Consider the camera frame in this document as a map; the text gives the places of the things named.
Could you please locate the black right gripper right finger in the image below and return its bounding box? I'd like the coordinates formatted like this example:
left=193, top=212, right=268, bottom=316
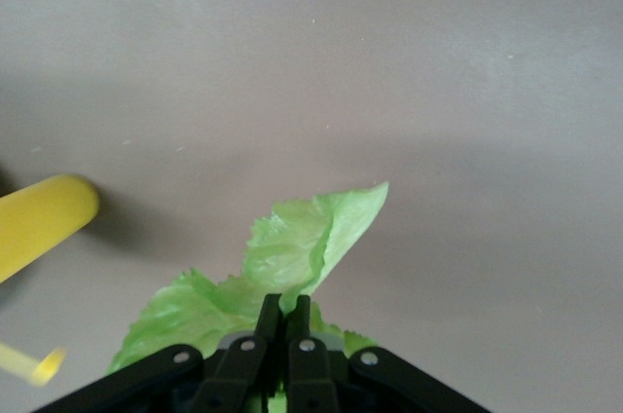
left=284, top=295, right=493, bottom=413

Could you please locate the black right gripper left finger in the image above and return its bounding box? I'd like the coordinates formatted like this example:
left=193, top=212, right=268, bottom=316
left=33, top=293, right=282, bottom=413

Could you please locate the green lettuce leaf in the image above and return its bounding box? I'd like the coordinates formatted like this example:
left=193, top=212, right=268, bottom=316
left=106, top=181, right=390, bottom=413

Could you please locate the yellow squeeze bottle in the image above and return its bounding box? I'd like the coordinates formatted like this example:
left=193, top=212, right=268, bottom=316
left=0, top=173, right=102, bottom=388

